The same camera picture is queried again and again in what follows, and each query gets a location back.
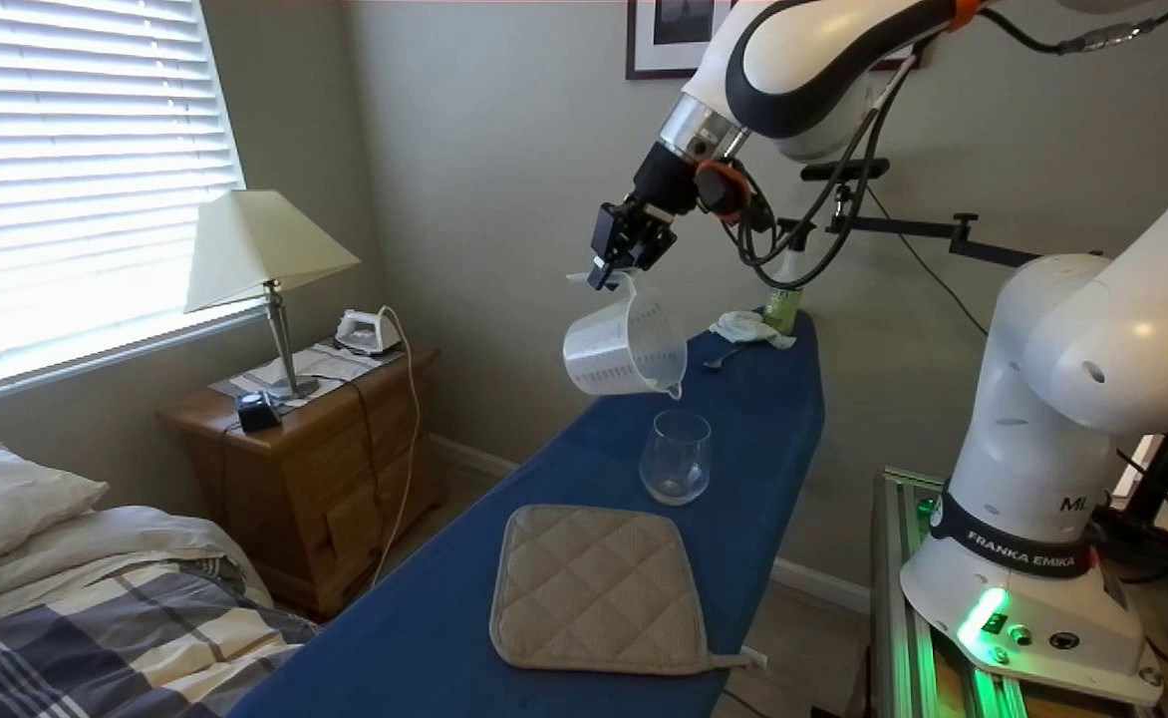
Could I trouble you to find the wooden nightstand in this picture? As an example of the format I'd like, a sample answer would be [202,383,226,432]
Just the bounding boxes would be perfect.
[158,337,449,623]

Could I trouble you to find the pale nightstand mat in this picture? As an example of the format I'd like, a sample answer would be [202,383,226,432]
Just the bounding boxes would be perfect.
[209,337,385,410]

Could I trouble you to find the table lamp with cream shade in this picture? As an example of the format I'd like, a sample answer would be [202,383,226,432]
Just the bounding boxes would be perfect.
[178,186,362,399]

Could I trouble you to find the beige quilted pot holder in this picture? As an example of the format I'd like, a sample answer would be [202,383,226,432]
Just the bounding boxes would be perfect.
[485,497,772,679]

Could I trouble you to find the white power cord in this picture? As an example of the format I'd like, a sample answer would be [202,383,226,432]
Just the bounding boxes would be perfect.
[368,301,429,590]

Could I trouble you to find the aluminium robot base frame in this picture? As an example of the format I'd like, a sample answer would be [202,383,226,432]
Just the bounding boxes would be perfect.
[870,461,1168,718]

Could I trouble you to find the white bed sheet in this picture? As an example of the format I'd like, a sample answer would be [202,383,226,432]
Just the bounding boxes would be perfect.
[0,501,275,631]

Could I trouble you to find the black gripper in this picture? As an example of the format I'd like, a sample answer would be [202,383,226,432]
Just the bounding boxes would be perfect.
[586,138,708,301]

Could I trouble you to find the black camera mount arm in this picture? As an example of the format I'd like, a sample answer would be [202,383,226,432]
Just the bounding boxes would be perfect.
[792,176,1051,270]

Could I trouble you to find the clear glass cup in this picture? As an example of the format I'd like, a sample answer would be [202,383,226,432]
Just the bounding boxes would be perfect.
[633,405,719,509]

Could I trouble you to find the green spray bottle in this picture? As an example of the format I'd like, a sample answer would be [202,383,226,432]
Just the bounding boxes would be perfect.
[756,270,811,337]

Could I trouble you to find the white towel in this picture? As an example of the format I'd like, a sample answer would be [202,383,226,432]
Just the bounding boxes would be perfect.
[708,307,796,356]

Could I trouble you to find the small white device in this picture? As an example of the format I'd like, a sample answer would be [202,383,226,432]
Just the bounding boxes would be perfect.
[335,307,407,357]

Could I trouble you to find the plaid bed blanket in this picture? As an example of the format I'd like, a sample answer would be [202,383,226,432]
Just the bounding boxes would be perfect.
[0,555,323,718]

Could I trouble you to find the white pillow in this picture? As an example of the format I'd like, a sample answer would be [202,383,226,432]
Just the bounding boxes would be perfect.
[0,437,110,581]

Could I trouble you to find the black bar camera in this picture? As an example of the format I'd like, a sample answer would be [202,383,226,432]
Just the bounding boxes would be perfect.
[796,155,893,186]

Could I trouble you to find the blue ironing board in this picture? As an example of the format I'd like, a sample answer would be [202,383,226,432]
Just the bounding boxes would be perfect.
[226,312,828,718]

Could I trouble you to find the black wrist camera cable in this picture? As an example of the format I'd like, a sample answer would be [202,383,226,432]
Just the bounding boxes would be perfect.
[719,50,928,293]

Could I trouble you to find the black stand pole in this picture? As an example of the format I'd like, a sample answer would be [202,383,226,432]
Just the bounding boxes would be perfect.
[1114,410,1168,534]

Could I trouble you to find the clear plastic measuring jug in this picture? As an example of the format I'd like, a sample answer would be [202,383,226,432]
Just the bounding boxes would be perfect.
[558,270,695,404]

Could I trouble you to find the white window blinds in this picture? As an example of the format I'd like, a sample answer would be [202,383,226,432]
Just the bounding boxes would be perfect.
[0,0,251,404]

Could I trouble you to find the small black alarm clock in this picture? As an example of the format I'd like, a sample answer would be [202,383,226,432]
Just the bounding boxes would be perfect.
[237,387,282,437]

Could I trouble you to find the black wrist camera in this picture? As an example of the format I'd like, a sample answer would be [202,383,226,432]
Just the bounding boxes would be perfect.
[695,155,772,231]

